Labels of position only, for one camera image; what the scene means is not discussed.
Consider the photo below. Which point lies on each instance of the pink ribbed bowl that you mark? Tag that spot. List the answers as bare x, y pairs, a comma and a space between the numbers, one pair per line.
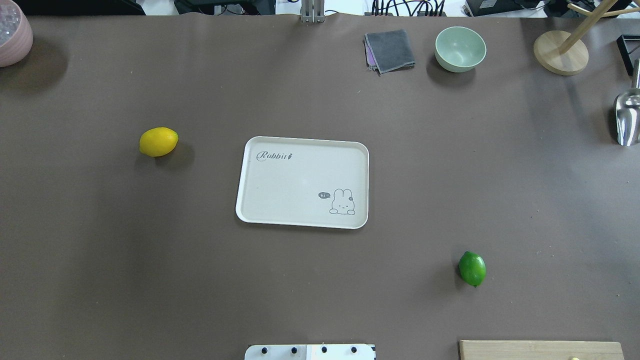
16, 36

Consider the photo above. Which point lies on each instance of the bamboo cutting board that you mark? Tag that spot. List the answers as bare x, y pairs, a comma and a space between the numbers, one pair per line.
540, 350

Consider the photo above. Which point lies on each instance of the mint green bowl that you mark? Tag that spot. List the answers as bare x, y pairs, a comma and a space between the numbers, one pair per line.
459, 49

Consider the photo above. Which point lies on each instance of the yellow lemon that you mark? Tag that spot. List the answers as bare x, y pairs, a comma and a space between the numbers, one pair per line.
158, 142

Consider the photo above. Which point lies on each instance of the green lime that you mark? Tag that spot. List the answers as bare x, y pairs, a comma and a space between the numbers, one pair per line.
472, 268

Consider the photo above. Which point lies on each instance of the grey folded cloth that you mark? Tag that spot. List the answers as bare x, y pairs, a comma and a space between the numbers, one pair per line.
388, 51

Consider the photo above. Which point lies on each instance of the white rabbit tray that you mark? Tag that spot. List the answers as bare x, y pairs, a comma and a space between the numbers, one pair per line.
304, 182

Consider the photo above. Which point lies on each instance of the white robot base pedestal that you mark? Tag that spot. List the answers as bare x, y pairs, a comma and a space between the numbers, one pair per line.
331, 351

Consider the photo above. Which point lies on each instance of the silver metal scoop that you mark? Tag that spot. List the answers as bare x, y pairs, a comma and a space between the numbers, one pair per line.
627, 111

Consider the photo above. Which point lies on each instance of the wooden cup tree stand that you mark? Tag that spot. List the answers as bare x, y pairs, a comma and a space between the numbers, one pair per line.
563, 53

